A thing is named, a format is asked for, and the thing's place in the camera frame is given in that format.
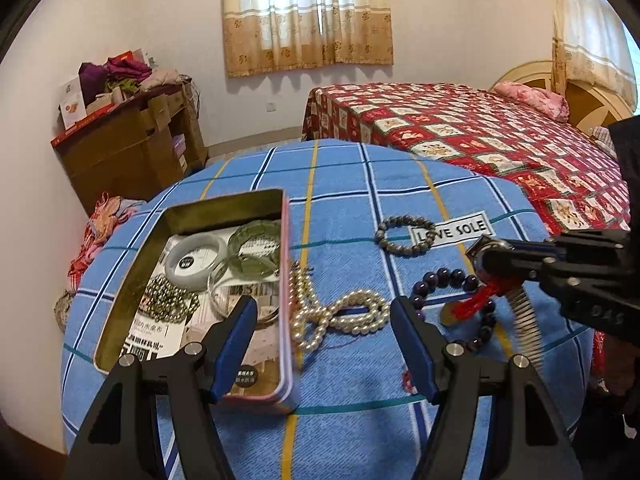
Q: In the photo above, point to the purple cloth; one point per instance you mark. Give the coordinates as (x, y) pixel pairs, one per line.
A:
(92, 77)

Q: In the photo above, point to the striped pillow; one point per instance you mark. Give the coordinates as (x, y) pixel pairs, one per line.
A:
(602, 135)

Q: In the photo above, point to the brown wooden desk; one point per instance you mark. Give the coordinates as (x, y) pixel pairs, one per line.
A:
(115, 160)

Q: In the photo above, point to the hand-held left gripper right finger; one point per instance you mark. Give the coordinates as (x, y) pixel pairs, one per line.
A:
(417, 345)

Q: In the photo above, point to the blue checked tablecloth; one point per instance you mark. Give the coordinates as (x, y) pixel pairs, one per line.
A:
(340, 195)

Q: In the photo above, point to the pink storage box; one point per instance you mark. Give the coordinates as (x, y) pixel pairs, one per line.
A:
(179, 152)

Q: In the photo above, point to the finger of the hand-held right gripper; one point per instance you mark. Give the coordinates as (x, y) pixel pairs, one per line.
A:
(530, 250)
(520, 271)

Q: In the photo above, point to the red flat box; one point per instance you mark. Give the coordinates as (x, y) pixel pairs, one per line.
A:
(80, 130)

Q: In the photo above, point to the tan cardboard box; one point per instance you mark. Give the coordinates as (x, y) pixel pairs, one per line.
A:
(102, 102)

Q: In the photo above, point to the dark cloth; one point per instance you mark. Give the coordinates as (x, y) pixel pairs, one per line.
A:
(610, 440)

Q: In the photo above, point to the bed with red patterned bedspread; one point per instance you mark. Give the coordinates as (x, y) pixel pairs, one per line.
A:
(450, 125)

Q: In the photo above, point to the wooden headboard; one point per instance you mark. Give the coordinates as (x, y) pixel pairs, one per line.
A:
(530, 71)

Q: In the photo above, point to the white jade bangle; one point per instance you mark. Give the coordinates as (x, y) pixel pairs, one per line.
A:
(172, 262)

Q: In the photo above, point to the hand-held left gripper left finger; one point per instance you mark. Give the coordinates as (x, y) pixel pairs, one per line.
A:
(240, 340)

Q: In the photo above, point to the white product box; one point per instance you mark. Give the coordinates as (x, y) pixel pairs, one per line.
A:
(71, 100)

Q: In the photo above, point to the narrow beige window curtain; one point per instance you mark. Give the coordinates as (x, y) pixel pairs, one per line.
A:
(585, 35)

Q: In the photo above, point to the wide beige window curtain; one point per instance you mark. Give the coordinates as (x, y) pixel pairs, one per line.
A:
(300, 35)

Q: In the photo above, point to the floral fabric bag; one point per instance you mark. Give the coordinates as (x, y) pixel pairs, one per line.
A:
(64, 310)

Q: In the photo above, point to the pink floral pillow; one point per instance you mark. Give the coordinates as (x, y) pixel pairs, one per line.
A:
(535, 97)

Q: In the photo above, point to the magenta cloth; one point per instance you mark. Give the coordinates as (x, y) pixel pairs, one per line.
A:
(127, 67)

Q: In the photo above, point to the printed paper leaflet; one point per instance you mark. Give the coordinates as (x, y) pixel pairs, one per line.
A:
(265, 360)

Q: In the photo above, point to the green jade bangle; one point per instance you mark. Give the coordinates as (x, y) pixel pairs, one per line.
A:
(237, 237)

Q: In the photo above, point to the olive green cloth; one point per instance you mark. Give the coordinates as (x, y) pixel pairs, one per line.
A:
(122, 85)

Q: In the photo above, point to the pink quilted cloth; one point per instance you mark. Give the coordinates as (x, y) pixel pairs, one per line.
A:
(160, 77)

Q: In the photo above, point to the clear glass bangle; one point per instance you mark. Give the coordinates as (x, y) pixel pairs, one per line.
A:
(212, 290)

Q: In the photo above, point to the pile of pink clothes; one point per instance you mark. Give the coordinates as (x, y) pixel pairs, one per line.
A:
(100, 220)

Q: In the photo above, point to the pink metal tin box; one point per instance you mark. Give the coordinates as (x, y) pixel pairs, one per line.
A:
(130, 290)

